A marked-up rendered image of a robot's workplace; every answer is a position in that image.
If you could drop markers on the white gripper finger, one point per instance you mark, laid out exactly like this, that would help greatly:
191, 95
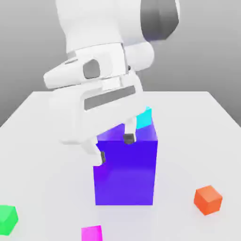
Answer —
92, 148
130, 130

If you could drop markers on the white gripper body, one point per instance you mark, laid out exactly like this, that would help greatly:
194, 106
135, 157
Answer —
65, 116

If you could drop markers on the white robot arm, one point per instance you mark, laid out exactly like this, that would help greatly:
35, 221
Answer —
94, 28

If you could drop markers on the small cyan cube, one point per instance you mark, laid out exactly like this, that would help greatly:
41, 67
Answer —
144, 119

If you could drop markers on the small magenta cube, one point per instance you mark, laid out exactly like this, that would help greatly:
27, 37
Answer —
91, 233

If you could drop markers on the small orange cube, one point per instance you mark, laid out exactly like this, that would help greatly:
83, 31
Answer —
208, 200

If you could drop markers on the small green cube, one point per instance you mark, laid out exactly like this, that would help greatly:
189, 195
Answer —
7, 219

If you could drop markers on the large blue box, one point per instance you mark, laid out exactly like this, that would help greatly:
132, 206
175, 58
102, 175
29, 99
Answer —
126, 173

